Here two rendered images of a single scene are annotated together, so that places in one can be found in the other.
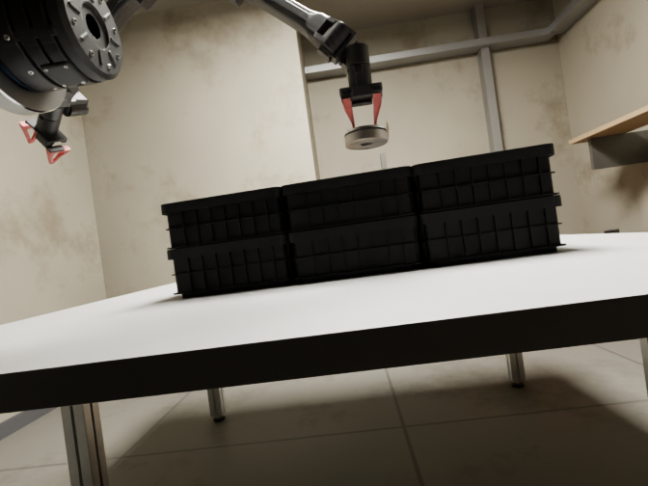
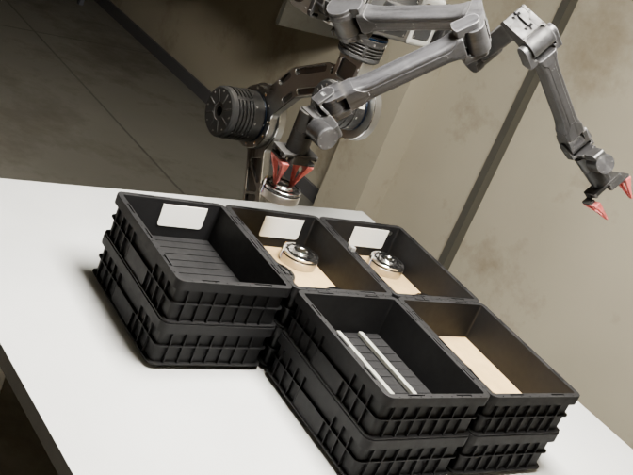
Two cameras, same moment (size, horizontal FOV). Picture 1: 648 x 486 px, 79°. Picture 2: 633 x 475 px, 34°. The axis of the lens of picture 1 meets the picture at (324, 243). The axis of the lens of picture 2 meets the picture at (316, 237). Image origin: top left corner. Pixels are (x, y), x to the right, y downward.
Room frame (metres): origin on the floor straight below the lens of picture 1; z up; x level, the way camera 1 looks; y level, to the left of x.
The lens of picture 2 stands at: (2.71, -1.81, 1.90)
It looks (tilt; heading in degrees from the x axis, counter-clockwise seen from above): 21 degrees down; 133
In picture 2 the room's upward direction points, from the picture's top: 23 degrees clockwise
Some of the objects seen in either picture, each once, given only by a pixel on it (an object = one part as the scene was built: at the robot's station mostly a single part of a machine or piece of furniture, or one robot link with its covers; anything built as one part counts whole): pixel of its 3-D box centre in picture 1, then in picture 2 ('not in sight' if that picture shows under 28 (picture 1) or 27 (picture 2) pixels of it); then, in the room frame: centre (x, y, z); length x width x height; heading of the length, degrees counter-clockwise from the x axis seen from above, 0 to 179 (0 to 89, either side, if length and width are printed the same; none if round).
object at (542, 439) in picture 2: not in sight; (458, 401); (1.51, 0.16, 0.76); 0.40 x 0.30 x 0.12; 173
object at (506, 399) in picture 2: not in sight; (485, 349); (1.51, 0.16, 0.92); 0.40 x 0.30 x 0.02; 173
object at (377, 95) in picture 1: (367, 111); (284, 168); (0.95, -0.15, 1.09); 0.07 x 0.07 x 0.09; 82
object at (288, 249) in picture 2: not in sight; (300, 253); (0.98, 0.00, 0.86); 0.10 x 0.10 x 0.01
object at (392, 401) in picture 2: not in sight; (390, 346); (1.47, -0.14, 0.92); 0.40 x 0.30 x 0.02; 173
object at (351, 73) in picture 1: (360, 83); (299, 142); (0.96, -0.14, 1.16); 0.10 x 0.07 x 0.07; 82
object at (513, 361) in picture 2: not in sight; (476, 367); (1.51, 0.16, 0.87); 0.40 x 0.30 x 0.11; 173
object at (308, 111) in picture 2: (357, 60); (308, 122); (0.97, -0.14, 1.22); 0.07 x 0.06 x 0.07; 175
